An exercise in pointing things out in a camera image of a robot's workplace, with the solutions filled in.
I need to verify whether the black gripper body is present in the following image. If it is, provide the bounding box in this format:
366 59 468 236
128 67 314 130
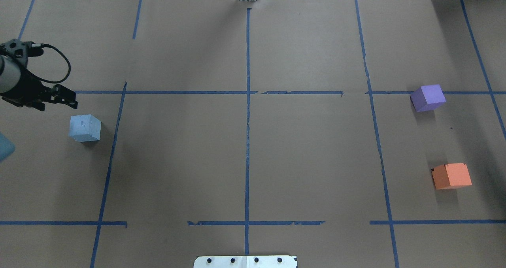
1 68 49 111

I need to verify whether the light blue foam block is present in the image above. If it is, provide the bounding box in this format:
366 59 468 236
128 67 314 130
68 114 102 143

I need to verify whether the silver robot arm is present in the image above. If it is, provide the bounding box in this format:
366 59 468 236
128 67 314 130
0 55 78 111

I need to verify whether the purple foam block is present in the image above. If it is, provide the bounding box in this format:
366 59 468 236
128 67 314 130
410 84 446 112

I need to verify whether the orange foam block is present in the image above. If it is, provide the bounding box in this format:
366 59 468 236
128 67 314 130
431 163 473 190

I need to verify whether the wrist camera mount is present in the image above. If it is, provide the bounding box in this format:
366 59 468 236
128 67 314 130
0 39 44 68

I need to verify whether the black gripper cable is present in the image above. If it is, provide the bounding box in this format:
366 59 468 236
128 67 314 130
24 43 72 84

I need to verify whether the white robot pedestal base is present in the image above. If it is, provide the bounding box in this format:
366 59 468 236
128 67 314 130
193 255 298 268

